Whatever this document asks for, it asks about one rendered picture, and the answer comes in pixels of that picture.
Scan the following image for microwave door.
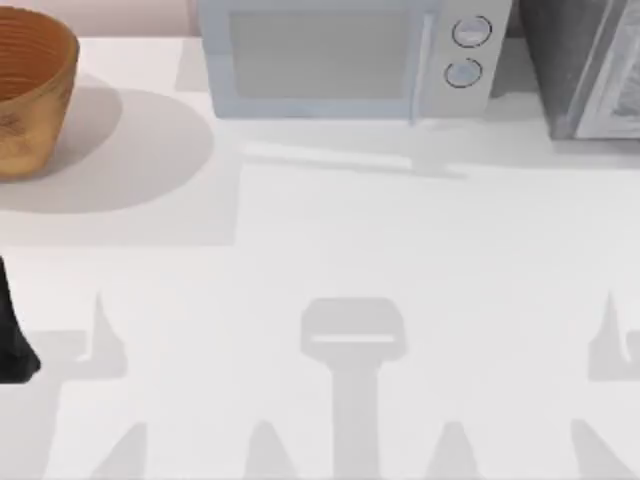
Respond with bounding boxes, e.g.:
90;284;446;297
198;0;443;120

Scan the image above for microwave knob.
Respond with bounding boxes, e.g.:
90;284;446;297
450;14;494;49
443;56;484;90

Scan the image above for pale microwave oven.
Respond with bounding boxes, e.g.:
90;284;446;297
197;0;514;126

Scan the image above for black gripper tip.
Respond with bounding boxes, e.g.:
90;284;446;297
0;255;42;385

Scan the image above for brown woven basket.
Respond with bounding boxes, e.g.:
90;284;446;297
0;5;81;178

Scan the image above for microwave door handle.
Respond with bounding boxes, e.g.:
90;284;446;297
409;12;435;126

